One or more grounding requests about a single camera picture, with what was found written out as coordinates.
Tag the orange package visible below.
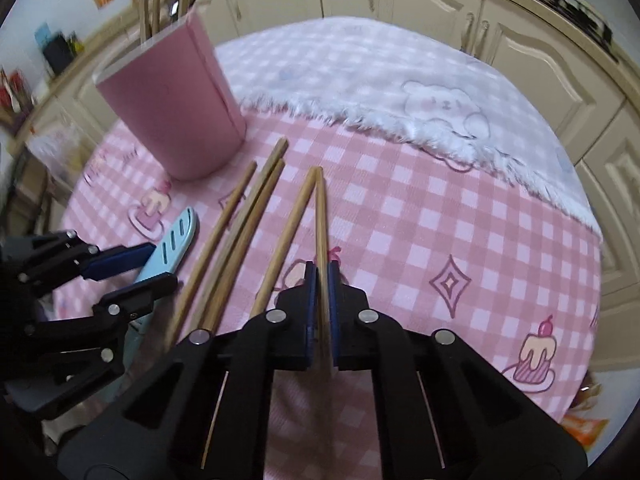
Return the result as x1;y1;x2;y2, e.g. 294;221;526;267
565;375;612;443

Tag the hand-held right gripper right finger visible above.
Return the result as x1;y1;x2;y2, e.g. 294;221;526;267
329;262;588;480

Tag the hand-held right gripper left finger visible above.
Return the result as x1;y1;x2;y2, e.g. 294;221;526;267
57;262;318;480

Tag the black gas stove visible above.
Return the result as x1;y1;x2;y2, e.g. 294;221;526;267
470;0;617;56

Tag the light blue sheathed knife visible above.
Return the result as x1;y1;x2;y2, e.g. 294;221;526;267
122;205;201;337

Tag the pink utensil holder cup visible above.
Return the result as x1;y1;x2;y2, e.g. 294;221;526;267
94;7;247;182

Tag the pink checked tablecloth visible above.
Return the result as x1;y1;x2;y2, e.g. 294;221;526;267
50;16;603;480

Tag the white checked fleece cloth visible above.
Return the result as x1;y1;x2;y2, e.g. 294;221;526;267
215;16;603;233

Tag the plastic bag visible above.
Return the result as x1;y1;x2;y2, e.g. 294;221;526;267
27;125;88;186

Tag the pile of wooden chopsticks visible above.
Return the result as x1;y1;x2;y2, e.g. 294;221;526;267
164;137;323;351

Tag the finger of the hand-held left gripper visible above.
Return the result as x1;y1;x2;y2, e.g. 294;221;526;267
30;275;179;386
17;230;157;286

